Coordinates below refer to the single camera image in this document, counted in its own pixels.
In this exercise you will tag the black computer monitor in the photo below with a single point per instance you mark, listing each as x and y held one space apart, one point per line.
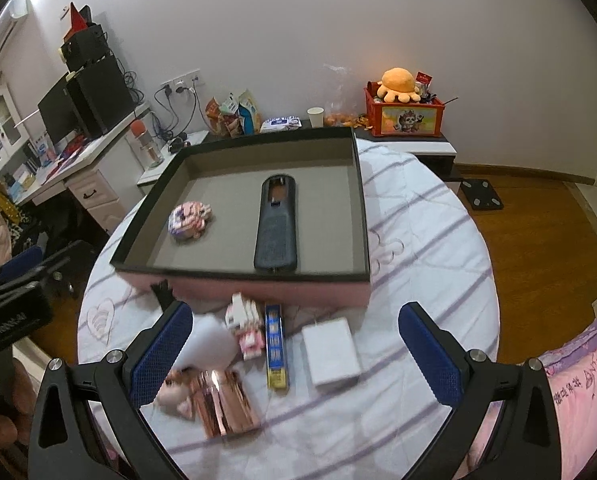
58 115

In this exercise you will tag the black sunglasses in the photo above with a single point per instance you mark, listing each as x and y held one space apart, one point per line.
177 144

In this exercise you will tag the red card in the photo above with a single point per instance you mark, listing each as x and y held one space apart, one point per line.
423 79

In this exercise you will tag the white desk with drawers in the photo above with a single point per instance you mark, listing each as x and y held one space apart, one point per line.
93 190

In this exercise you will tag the black speaker stack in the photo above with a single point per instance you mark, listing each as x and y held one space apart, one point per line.
101 95

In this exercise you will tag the pink pig plush toy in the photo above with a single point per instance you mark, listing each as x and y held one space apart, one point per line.
176 391

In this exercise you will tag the dark textured oblong case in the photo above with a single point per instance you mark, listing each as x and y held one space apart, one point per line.
276 230

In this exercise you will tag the pink building block toy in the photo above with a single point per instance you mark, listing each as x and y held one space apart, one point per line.
191 221

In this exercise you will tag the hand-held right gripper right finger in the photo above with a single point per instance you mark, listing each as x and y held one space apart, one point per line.
428 355

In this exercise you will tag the orange octopus plush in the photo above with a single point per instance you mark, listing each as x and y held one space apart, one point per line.
397 84

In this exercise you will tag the clear bag of oranges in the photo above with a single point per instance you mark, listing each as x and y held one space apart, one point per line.
343 119

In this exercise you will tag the white paper cup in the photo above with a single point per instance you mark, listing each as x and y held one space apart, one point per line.
316 117

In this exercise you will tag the clear bottle with red cap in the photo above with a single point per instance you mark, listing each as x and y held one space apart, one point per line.
148 147

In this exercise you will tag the pink printed blanket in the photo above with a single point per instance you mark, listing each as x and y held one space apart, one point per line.
578 370

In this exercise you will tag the white building block figure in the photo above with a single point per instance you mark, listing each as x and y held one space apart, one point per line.
248 332

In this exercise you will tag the leopard print cloth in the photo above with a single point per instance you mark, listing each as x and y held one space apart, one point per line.
18 215

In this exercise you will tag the slim blue and yellow box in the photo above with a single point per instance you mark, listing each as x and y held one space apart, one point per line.
276 350

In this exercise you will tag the rose gold metal cup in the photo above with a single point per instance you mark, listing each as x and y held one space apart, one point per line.
223 402

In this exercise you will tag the small white box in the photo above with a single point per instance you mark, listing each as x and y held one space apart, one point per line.
331 352

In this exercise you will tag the red storage crate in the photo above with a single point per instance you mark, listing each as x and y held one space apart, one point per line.
403 120

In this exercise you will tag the black bathroom scale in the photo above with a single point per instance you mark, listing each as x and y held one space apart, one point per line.
482 194

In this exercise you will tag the red folder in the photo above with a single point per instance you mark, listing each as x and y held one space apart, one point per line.
71 152

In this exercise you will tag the white air conditioner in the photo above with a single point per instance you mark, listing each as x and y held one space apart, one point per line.
1 35

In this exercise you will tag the white side table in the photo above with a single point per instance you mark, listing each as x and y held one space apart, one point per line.
171 165

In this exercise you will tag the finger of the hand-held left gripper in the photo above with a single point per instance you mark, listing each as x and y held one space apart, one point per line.
23 261
66 256

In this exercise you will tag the wet wipes packet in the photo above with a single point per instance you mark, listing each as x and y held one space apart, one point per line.
281 124

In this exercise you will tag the pink box with black rim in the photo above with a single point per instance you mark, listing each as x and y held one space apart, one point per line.
218 200

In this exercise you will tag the white wall power strip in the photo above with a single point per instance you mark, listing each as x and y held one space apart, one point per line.
181 82

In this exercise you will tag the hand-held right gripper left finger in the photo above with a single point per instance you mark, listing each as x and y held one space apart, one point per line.
161 355

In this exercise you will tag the white and black nightstand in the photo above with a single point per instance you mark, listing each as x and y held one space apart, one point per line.
428 147

